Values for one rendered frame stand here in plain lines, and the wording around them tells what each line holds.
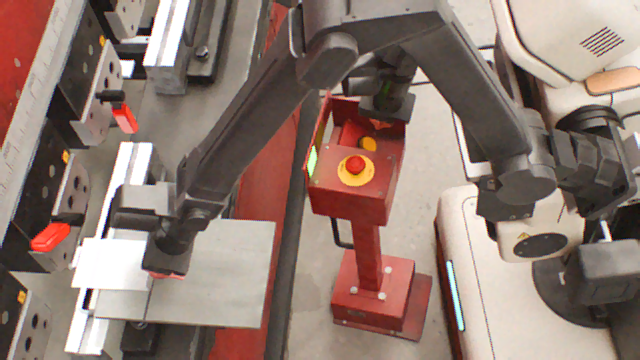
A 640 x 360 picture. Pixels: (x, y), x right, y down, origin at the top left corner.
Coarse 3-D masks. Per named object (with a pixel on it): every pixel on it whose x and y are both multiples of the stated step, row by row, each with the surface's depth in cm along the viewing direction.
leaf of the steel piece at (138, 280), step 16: (112, 240) 130; (112, 256) 128; (128, 256) 128; (96, 272) 127; (112, 272) 127; (128, 272) 126; (144, 272) 126; (96, 288) 126; (112, 288) 125; (128, 288) 125; (144, 288) 125
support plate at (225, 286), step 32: (224, 224) 129; (256, 224) 129; (192, 256) 127; (224, 256) 126; (256, 256) 126; (160, 288) 125; (192, 288) 124; (224, 288) 123; (256, 288) 123; (128, 320) 123; (160, 320) 122; (192, 320) 121; (224, 320) 121; (256, 320) 120
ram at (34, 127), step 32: (0, 0) 89; (32, 0) 96; (0, 32) 90; (32, 32) 97; (64, 32) 105; (0, 64) 90; (32, 64) 97; (0, 96) 90; (0, 128) 90; (32, 128) 98; (0, 224) 91
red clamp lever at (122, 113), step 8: (96, 96) 114; (104, 96) 113; (112, 96) 113; (120, 96) 113; (112, 104) 115; (120, 104) 115; (112, 112) 117; (120, 112) 116; (128, 112) 117; (120, 120) 118; (128, 120) 118; (128, 128) 120; (136, 128) 121
